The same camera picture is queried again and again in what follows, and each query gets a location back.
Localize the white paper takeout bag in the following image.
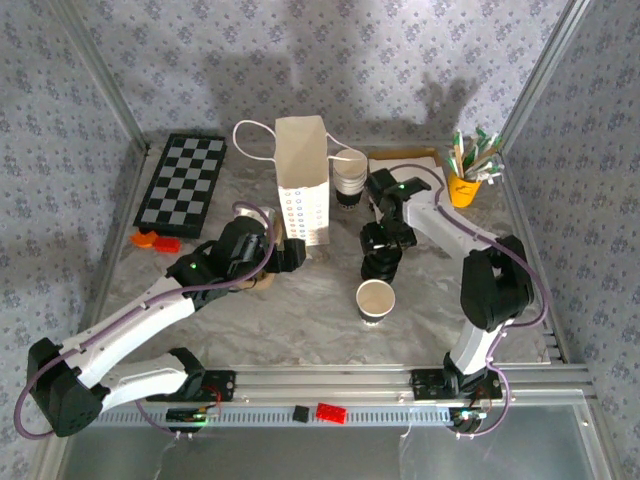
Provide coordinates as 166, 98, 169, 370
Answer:
232, 115, 369, 247

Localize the box of white napkins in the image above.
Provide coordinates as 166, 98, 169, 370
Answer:
368, 154, 446, 201

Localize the yellow paper cup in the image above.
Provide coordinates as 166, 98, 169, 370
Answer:
446, 169, 484, 209

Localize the black grey chessboard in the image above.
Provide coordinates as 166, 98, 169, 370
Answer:
133, 132, 229, 240

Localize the red toy brick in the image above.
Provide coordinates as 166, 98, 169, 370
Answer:
314, 402, 349, 425

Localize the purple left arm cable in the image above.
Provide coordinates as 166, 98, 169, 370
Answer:
13, 200, 277, 440

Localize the aluminium mounting rail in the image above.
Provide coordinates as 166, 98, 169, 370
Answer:
54, 363, 599, 407

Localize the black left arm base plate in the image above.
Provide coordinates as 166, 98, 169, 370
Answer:
144, 368, 237, 404

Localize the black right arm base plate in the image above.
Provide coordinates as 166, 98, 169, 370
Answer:
410, 368, 504, 401

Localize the grey slotted cable duct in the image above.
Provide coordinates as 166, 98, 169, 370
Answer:
94, 409, 454, 429

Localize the grey metal base plate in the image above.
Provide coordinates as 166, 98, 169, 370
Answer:
64, 405, 609, 480

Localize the aluminium frame post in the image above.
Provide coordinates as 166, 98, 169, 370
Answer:
499, 0, 601, 149
49, 0, 152, 154

